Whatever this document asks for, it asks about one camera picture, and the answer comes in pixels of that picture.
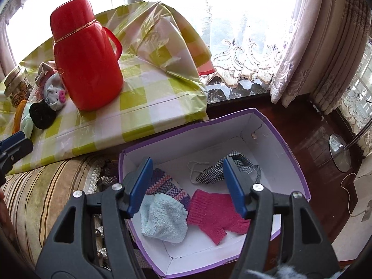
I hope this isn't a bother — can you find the grey pig plush toy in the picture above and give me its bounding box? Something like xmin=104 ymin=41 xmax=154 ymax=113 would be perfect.
xmin=43 ymin=74 xmax=69 ymax=111

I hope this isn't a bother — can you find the magenta knitted glove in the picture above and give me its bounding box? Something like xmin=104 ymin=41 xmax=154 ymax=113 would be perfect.
xmin=187 ymin=189 xmax=251 ymax=245

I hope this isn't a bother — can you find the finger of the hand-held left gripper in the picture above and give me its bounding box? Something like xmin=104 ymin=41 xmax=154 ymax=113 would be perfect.
xmin=0 ymin=153 xmax=15 ymax=181
xmin=0 ymin=131 xmax=34 ymax=160

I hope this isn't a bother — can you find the black white checked face mask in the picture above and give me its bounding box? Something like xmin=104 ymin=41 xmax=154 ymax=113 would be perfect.
xmin=187 ymin=150 xmax=261 ymax=184

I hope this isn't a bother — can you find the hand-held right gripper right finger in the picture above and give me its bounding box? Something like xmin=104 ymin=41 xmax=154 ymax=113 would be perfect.
xmin=222 ymin=157 xmax=340 ymax=279

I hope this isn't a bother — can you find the red thermos jug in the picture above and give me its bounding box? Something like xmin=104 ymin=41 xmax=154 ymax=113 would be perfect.
xmin=50 ymin=0 xmax=124 ymax=111

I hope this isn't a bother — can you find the chrome floor lamp base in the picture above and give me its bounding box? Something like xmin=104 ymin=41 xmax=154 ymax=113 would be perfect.
xmin=329 ymin=128 xmax=372 ymax=173

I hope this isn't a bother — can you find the white cable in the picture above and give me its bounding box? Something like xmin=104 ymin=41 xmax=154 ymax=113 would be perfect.
xmin=340 ymin=172 xmax=367 ymax=218

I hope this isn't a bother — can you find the sheer lace curtain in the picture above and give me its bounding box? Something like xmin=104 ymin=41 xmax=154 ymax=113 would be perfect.
xmin=0 ymin=0 xmax=303 ymax=88

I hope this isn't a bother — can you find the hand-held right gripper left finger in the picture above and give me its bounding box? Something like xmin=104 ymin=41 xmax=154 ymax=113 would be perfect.
xmin=35 ymin=157 xmax=154 ymax=279

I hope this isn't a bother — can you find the purple striped knit cloth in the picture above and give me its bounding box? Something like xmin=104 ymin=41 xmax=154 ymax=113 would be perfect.
xmin=145 ymin=168 xmax=191 ymax=210

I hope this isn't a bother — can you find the clear jar with dark label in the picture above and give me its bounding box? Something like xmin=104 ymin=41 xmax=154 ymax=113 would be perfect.
xmin=3 ymin=66 xmax=32 ymax=106

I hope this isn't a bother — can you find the orange plastic item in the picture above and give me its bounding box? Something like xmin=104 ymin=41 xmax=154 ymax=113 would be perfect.
xmin=12 ymin=100 xmax=27 ymax=136

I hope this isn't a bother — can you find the black scrunchie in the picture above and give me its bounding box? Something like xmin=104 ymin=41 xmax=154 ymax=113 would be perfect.
xmin=29 ymin=99 xmax=58 ymax=130

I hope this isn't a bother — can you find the light blue fleece cloth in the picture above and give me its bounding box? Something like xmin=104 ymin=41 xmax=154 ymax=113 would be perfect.
xmin=140 ymin=193 xmax=188 ymax=243

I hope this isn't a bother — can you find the purple cardboard box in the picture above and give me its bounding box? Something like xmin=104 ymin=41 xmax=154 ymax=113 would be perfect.
xmin=118 ymin=108 xmax=311 ymax=278

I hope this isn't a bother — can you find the dark marble window sill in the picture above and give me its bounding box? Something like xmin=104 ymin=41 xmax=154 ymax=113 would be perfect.
xmin=200 ymin=76 xmax=274 ymax=106

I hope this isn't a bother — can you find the light green soft pad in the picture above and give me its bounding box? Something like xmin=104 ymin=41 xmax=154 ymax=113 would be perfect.
xmin=20 ymin=103 xmax=37 ymax=137

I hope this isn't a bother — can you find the pink floral cloth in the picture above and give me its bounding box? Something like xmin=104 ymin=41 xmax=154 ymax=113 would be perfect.
xmin=35 ymin=62 xmax=59 ymax=93

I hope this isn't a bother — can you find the green checked plastic tablecloth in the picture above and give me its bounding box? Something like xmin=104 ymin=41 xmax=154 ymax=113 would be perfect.
xmin=0 ymin=1 xmax=213 ymax=175

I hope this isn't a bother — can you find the striped sofa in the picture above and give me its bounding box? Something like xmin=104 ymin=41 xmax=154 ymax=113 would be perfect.
xmin=0 ymin=151 xmax=123 ymax=268

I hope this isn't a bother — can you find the pink plastic container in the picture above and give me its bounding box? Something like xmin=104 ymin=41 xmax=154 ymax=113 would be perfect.
xmin=198 ymin=60 xmax=216 ymax=76

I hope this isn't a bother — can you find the beige patterned curtain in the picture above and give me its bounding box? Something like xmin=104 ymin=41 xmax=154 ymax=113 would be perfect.
xmin=269 ymin=0 xmax=372 ymax=114

